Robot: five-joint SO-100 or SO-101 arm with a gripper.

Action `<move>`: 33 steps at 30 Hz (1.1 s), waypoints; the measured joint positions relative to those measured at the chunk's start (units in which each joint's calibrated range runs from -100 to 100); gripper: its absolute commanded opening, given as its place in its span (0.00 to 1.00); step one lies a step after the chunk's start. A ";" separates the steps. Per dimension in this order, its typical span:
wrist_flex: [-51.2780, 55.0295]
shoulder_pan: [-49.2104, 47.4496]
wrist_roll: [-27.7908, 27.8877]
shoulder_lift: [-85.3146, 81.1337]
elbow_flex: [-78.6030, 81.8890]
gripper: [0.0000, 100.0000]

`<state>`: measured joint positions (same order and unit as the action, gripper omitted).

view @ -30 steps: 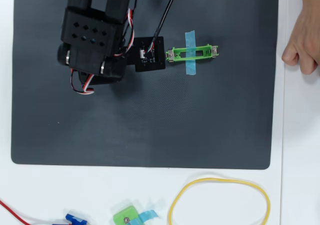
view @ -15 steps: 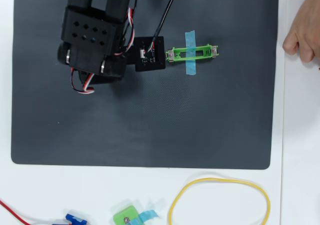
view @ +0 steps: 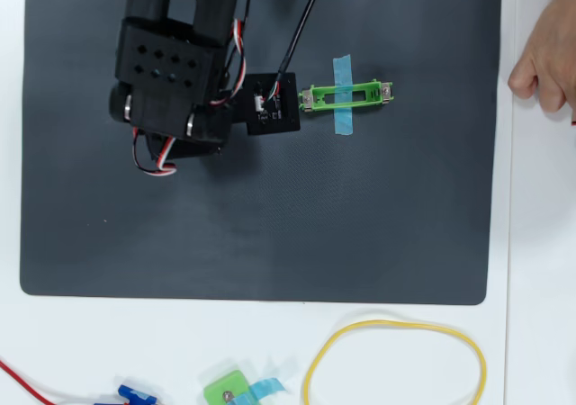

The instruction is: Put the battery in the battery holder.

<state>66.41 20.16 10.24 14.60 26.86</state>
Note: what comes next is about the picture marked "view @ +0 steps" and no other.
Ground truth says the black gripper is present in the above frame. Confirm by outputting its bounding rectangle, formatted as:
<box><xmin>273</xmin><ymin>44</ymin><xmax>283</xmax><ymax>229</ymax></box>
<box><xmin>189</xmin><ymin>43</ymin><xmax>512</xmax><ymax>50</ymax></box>
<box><xmin>133</xmin><ymin>102</ymin><xmax>248</xmax><ymax>162</ymax></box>

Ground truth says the green battery holder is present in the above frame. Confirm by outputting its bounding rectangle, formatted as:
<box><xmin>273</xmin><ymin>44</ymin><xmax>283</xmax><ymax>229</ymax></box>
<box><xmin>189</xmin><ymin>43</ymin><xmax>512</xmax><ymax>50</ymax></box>
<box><xmin>300</xmin><ymin>79</ymin><xmax>396</xmax><ymax>114</ymax></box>

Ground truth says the blue tape strip on holder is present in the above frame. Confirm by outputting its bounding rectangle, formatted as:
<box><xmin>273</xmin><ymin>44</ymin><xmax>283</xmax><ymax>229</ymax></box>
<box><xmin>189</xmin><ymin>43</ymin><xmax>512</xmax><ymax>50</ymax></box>
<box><xmin>332</xmin><ymin>55</ymin><xmax>355</xmax><ymax>136</ymax></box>

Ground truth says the bare human hand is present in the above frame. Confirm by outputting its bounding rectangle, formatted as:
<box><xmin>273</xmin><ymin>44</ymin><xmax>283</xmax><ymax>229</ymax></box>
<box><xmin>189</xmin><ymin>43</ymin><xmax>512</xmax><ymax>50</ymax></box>
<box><xmin>508</xmin><ymin>0</ymin><xmax>576</xmax><ymax>119</ymax></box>

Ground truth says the dark grey textured mat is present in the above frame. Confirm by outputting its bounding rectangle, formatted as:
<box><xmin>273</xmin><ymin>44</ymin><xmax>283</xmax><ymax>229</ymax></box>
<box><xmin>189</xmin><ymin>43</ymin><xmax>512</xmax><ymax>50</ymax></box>
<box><xmin>19</xmin><ymin>0</ymin><xmax>503</xmax><ymax>306</ymax></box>

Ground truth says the small green printed block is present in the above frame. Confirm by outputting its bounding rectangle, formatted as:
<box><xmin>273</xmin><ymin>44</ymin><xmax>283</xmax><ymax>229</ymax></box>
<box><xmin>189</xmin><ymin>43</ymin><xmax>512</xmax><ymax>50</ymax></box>
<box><xmin>202</xmin><ymin>368</ymin><xmax>254</xmax><ymax>405</ymax></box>

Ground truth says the blue tape on block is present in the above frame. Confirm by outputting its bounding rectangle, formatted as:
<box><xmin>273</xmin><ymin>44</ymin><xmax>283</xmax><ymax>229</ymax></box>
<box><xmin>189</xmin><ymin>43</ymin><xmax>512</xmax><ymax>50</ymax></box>
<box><xmin>233</xmin><ymin>376</ymin><xmax>288</xmax><ymax>405</ymax></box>

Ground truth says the yellow rubber band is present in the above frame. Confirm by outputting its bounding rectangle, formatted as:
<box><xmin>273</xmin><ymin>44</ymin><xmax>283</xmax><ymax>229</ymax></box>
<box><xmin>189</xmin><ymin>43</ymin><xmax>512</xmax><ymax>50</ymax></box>
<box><xmin>303</xmin><ymin>318</ymin><xmax>489</xmax><ymax>405</ymax></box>

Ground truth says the red white black servo cable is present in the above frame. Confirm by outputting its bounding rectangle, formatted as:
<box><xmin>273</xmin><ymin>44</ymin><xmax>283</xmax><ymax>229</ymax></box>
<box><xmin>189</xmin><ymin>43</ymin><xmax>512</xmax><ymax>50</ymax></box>
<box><xmin>209</xmin><ymin>17</ymin><xmax>248</xmax><ymax>107</ymax></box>
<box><xmin>130</xmin><ymin>128</ymin><xmax>177</xmax><ymax>176</ymax></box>

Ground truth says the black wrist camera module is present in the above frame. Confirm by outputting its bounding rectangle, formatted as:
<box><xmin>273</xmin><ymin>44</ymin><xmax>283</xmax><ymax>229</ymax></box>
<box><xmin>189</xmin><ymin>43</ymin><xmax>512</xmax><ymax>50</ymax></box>
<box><xmin>245</xmin><ymin>72</ymin><xmax>302</xmax><ymax>136</ymax></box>

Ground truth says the black camera cable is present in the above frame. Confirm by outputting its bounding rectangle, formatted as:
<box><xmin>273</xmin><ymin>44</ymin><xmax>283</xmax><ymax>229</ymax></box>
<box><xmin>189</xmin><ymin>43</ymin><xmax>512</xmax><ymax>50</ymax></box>
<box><xmin>268</xmin><ymin>0</ymin><xmax>329</xmax><ymax>103</ymax></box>

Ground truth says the blue wire connector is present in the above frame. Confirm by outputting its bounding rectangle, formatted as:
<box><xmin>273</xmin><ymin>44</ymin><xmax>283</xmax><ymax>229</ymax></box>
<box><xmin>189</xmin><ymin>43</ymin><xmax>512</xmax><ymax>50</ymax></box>
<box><xmin>93</xmin><ymin>384</ymin><xmax>159</xmax><ymax>405</ymax></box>

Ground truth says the thin red wire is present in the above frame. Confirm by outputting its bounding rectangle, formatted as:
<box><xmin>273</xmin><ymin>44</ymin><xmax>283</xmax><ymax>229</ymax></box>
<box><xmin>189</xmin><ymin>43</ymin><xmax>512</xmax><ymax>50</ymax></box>
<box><xmin>0</xmin><ymin>358</ymin><xmax>58</xmax><ymax>405</ymax></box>

